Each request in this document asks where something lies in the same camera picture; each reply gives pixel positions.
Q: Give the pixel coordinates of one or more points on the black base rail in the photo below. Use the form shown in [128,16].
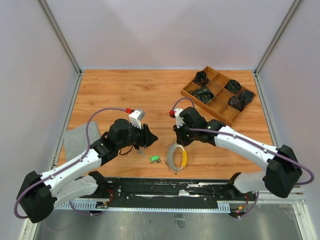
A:
[162,194]

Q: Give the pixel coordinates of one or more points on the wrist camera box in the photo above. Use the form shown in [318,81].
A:
[136,118]
[178,119]

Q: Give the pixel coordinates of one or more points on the rolled dark tie top-right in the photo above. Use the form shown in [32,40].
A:
[233,86]

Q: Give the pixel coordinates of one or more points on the rolled dark tie top-left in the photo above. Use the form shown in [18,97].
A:
[201,78]

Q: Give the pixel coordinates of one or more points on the grey felt pad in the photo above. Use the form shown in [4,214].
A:
[75,140]

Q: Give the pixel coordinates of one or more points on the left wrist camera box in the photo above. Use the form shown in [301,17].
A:
[136,118]

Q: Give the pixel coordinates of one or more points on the green tagged key lower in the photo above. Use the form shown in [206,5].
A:
[155,159]

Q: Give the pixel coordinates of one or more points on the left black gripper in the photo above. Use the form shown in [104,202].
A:
[147,138]

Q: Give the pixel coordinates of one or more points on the rolled dark tie front-left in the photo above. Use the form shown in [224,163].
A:
[203,94]

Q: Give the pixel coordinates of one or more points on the wooden compartment tray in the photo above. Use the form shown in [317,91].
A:
[219,106]

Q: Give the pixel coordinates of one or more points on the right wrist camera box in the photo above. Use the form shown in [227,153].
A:
[178,119]

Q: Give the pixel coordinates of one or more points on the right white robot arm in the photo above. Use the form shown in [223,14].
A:
[280,169]

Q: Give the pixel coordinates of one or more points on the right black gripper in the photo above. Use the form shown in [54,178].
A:
[181,139]

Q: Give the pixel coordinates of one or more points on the rolled dark tie right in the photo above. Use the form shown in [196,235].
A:
[240,101]

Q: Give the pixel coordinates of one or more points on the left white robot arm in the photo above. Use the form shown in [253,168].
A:
[41,193]

